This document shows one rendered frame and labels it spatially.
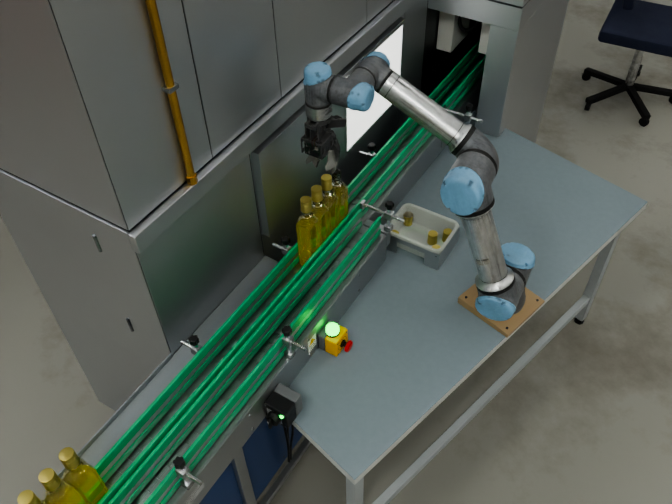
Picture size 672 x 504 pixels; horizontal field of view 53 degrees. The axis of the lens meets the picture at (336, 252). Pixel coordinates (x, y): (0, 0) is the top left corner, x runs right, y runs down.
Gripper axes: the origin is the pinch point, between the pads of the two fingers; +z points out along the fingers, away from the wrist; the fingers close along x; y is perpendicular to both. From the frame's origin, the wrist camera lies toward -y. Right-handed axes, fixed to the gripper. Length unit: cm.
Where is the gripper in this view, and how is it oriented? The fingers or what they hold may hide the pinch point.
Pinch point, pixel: (325, 165)
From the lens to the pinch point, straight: 209.5
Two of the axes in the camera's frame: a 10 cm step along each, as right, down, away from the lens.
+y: -5.1, 6.4, -5.8
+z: 0.2, 6.8, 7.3
